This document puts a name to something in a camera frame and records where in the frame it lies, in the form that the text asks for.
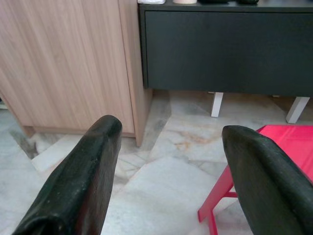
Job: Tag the black low sideboard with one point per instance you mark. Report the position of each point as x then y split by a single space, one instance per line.
227 49

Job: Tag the beige tape roll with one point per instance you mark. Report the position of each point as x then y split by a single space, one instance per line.
184 1

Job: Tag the light wood cabinet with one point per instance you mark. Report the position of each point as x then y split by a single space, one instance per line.
63 61

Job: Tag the white tissue box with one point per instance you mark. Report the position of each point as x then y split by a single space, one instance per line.
151 1

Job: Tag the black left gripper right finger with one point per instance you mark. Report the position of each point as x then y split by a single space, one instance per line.
266 186

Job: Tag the red plastic stool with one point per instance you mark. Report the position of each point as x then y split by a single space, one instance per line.
288 139

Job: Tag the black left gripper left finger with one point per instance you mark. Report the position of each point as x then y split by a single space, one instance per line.
80 181

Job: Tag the black pouch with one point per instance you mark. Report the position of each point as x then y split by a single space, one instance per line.
212 1

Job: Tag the black tape dispenser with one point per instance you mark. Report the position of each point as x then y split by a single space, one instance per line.
247 1

